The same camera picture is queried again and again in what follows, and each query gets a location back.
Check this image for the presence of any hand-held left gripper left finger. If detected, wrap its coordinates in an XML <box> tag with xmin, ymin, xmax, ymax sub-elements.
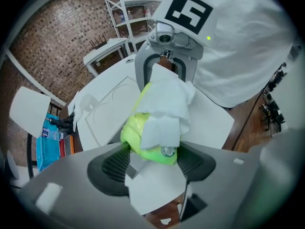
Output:
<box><xmin>20</xmin><ymin>142</ymin><xmax>158</xmax><ymax>229</ymax></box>

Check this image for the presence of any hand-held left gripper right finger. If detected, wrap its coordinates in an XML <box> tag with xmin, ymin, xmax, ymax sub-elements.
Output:
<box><xmin>176</xmin><ymin>141</ymin><xmax>262</xmax><ymax>229</ymax></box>

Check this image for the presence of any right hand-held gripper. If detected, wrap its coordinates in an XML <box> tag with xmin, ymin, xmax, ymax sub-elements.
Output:
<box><xmin>134</xmin><ymin>0</ymin><xmax>216</xmax><ymax>91</ymax></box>

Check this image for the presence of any white tissue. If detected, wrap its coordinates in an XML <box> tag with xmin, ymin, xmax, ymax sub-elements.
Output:
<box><xmin>137</xmin><ymin>63</ymin><xmax>196</xmax><ymax>150</ymax></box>
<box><xmin>124</xmin><ymin>161</ymin><xmax>187</xmax><ymax>216</ymax></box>

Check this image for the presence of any green tissue pack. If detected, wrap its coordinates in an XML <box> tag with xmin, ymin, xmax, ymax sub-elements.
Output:
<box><xmin>120</xmin><ymin>81</ymin><xmax>178</xmax><ymax>166</ymax></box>

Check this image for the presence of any blue plastic box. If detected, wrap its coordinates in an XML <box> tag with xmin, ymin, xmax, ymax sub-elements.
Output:
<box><xmin>35</xmin><ymin>113</ymin><xmax>62</xmax><ymax>173</ymax></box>

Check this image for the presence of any orange box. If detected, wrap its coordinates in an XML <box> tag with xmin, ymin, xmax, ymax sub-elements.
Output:
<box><xmin>59</xmin><ymin>134</ymin><xmax>76</xmax><ymax>157</ymax></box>

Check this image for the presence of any black curved tube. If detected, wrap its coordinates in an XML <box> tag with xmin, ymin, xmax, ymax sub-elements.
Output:
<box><xmin>25</xmin><ymin>132</ymin><xmax>35</xmax><ymax>179</ymax></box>

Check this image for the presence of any white cabinet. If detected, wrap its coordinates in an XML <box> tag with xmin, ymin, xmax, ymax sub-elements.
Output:
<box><xmin>82</xmin><ymin>38</ymin><xmax>130</xmax><ymax>77</ymax></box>

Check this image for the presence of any white metal shelf rack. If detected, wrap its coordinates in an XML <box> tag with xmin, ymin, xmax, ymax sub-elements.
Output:
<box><xmin>102</xmin><ymin>0</ymin><xmax>164</xmax><ymax>54</ymax></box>

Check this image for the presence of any black router with antennas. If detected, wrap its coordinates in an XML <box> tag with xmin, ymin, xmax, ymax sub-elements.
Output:
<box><xmin>89</xmin><ymin>33</ymin><xmax>108</xmax><ymax>50</ymax></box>

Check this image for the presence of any white panel with circles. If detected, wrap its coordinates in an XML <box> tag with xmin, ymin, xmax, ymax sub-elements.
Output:
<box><xmin>86</xmin><ymin>76</ymin><xmax>141</xmax><ymax>146</ymax></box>

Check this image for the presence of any black office equipment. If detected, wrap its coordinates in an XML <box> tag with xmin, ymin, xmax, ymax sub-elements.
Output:
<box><xmin>259</xmin><ymin>62</ymin><xmax>288</xmax><ymax>135</ymax></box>

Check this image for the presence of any white angular shade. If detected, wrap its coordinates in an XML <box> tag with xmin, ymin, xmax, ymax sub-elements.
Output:
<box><xmin>9</xmin><ymin>86</ymin><xmax>51</xmax><ymax>138</ymax></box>

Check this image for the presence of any black device with cables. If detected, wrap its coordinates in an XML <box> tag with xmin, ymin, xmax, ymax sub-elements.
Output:
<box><xmin>48</xmin><ymin>112</ymin><xmax>76</xmax><ymax>135</ymax></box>

